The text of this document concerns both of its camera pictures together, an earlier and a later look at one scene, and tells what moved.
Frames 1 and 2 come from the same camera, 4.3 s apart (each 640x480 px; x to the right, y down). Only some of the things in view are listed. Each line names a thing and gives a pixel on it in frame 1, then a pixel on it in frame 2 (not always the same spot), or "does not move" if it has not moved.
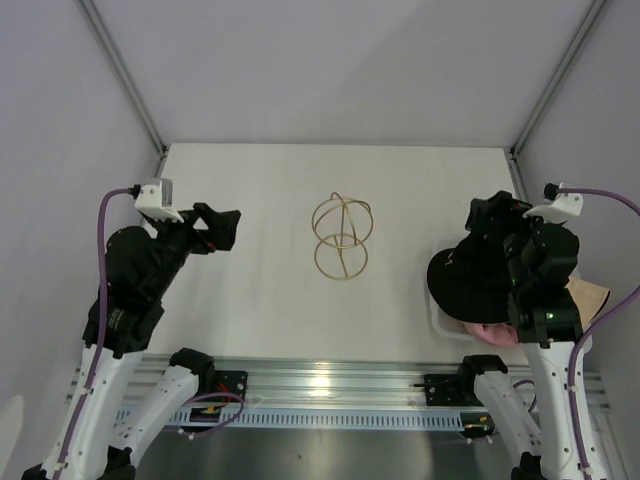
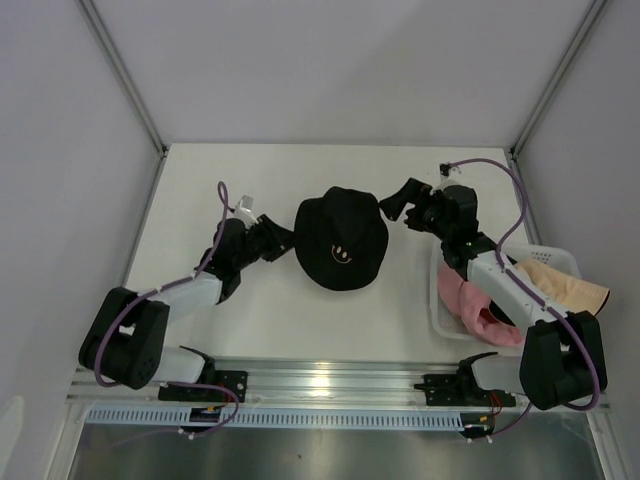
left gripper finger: (204, 242) → (275, 252)
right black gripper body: (511, 235) → (432, 209)
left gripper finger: (222, 226) → (280, 235)
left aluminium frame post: (127, 74) does not move
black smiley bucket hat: (471, 280) → (341, 238)
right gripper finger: (483, 210) → (413, 191)
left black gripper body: (176, 237) → (256, 240)
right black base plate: (450, 389) does not move
